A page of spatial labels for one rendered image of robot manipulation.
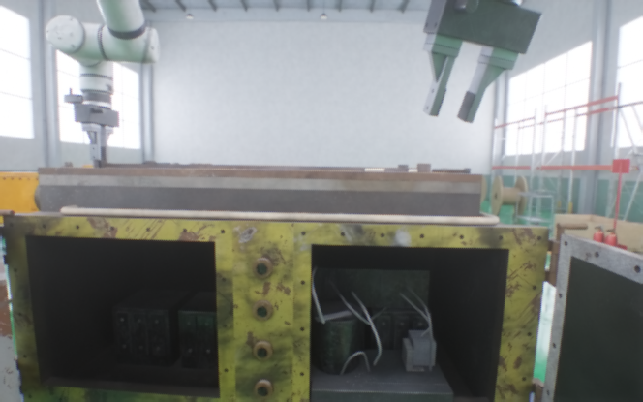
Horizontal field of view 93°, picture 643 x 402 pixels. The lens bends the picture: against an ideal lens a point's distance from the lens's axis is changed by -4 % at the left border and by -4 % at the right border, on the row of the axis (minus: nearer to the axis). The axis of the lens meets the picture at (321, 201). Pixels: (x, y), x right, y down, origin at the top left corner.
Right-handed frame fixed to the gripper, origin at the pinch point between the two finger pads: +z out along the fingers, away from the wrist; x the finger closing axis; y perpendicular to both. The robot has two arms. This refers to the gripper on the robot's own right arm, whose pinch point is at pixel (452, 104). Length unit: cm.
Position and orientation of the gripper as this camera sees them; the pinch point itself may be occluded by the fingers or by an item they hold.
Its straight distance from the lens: 51.4
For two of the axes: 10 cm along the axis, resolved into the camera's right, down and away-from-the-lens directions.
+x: 9.8, 1.2, 1.5
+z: -1.8, 8.6, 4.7
